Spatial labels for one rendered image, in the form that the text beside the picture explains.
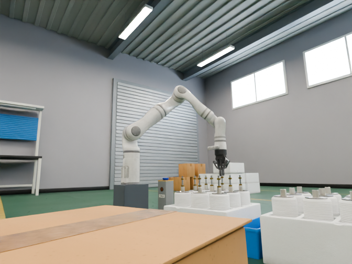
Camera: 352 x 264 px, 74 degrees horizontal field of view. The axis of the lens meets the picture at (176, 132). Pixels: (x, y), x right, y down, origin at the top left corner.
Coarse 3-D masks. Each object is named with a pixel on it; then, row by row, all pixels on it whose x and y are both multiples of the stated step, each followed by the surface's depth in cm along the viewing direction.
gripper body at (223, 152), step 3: (216, 150) 143; (219, 150) 142; (222, 150) 142; (225, 150) 143; (216, 153) 143; (219, 153) 142; (222, 153) 141; (225, 153) 142; (216, 156) 146; (219, 156) 144; (222, 156) 142; (225, 156) 142; (222, 159) 142; (219, 162) 144; (222, 162) 142
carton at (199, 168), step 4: (196, 164) 549; (200, 164) 550; (204, 164) 558; (196, 168) 548; (200, 168) 549; (204, 168) 556; (196, 172) 546; (200, 172) 547; (204, 172) 554; (196, 176) 545
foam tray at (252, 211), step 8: (168, 208) 126; (176, 208) 123; (184, 208) 119; (192, 208) 116; (200, 208) 116; (208, 208) 116; (232, 208) 116; (240, 208) 115; (248, 208) 121; (256, 208) 128; (232, 216) 107; (240, 216) 113; (248, 216) 120; (256, 216) 127
